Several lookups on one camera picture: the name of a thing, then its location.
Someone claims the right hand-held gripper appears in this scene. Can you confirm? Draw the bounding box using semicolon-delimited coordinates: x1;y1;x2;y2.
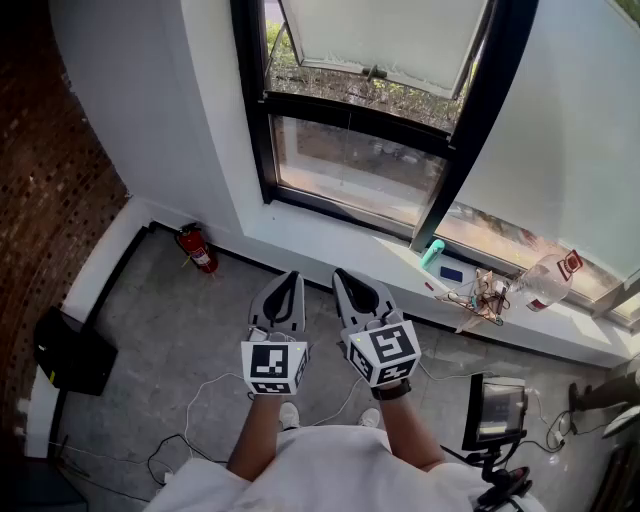
332;268;422;389

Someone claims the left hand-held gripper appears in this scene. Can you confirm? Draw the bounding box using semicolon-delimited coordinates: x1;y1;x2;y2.
240;271;311;397

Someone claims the person's left forearm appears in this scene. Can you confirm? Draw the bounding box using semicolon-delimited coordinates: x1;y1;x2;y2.
227;392;282;484

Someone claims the person's right forearm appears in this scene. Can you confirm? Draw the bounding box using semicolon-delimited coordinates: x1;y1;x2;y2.
372;394;447;474

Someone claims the white window sill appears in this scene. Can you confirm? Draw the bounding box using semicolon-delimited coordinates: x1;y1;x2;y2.
242;199;632;369

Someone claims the black monitor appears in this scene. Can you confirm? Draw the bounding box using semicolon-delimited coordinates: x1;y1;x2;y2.
462;372;530;454

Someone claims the frosted fixed window pane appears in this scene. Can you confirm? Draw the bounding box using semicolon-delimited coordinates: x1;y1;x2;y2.
433;0;640;301

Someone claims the frosted glass window sash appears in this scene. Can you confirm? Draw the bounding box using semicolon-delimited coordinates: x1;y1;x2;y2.
278;0;494;100

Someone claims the mint green bottle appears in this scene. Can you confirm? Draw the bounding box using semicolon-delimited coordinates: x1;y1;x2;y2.
420;238;447;272

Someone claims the red fire extinguisher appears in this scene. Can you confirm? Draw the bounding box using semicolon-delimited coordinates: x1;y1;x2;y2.
174;222;220;275

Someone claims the person's white left shoe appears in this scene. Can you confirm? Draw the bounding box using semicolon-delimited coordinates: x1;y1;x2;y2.
278;402;301;431

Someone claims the person's white shirt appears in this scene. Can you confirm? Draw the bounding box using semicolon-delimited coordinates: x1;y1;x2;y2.
144;424;549;512

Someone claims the clear plastic water jug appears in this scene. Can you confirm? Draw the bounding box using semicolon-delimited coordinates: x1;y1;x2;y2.
509;249;584;313

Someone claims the black box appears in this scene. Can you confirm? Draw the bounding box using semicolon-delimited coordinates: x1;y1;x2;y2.
33;305;119;397

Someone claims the grey round stool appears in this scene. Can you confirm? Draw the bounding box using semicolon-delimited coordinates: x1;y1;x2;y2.
602;404;640;440

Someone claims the white cable by monitor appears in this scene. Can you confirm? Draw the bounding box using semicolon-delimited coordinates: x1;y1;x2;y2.
418;360;497;383

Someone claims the white floor cable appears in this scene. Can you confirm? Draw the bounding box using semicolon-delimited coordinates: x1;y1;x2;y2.
183;372;364;454

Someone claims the tangle of wires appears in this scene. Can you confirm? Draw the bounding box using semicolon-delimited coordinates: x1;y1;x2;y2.
434;268;512;334

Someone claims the black floor cable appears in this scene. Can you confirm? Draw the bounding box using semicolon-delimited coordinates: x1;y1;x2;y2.
147;432;229;489

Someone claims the black camera rig mount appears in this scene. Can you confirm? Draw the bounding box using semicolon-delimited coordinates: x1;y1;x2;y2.
439;439;534;512

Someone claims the black charger cable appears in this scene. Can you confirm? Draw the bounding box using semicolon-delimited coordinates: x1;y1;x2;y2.
544;409;576;455

